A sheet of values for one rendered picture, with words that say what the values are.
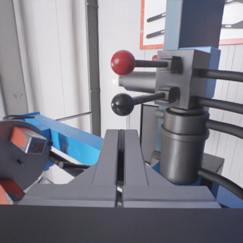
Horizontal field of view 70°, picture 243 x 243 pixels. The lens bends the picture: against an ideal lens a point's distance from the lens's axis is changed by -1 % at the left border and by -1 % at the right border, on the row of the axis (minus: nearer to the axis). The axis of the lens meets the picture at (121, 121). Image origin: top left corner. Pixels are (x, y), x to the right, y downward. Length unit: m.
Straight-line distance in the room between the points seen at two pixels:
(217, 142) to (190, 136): 2.08
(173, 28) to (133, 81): 0.21
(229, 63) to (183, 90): 1.95
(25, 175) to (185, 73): 1.39
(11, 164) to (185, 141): 1.28
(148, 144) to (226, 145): 1.92
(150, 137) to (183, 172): 0.20
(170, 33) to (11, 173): 1.34
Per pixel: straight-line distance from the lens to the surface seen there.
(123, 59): 0.25
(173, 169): 0.46
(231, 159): 2.53
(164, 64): 0.35
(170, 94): 0.37
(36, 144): 1.17
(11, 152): 1.45
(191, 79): 0.39
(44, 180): 0.99
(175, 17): 0.54
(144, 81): 0.60
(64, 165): 0.70
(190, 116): 0.40
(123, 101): 0.25
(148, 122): 0.60
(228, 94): 2.35
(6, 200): 1.32
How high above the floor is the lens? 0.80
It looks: 38 degrees up
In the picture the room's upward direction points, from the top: 75 degrees counter-clockwise
